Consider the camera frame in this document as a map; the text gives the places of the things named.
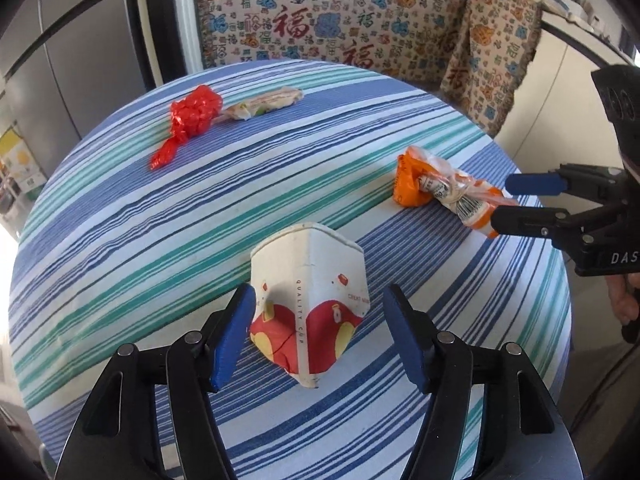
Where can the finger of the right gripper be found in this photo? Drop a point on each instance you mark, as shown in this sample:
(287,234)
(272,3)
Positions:
(549,184)
(536,222)

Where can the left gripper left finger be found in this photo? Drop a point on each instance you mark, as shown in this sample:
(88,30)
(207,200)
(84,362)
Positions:
(224,335)

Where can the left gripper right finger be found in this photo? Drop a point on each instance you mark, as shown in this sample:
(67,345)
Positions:
(414,336)

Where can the crushed red white paper cup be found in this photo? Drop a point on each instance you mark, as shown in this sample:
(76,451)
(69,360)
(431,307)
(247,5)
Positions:
(311,295)

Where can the orange white plastic wrapper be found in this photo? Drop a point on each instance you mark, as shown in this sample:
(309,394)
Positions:
(422,177)

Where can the red plastic bag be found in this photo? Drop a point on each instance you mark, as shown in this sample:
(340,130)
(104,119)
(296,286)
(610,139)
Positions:
(189,117)

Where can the beige printed snack wrapper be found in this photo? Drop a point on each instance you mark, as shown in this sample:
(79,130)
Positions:
(262,104)

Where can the person's right hand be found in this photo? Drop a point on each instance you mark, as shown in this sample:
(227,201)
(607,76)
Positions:
(621,293)

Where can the striped blue green tablecloth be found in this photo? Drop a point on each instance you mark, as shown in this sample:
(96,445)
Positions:
(115,252)

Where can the patterned Chinese character blanket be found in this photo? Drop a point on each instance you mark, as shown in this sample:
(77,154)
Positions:
(473,53)

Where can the cluttered storage shelf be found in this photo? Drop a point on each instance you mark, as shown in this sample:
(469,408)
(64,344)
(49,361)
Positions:
(22,178)

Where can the stainless steel refrigerator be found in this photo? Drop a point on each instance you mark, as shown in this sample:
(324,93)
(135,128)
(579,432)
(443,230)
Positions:
(68,65)

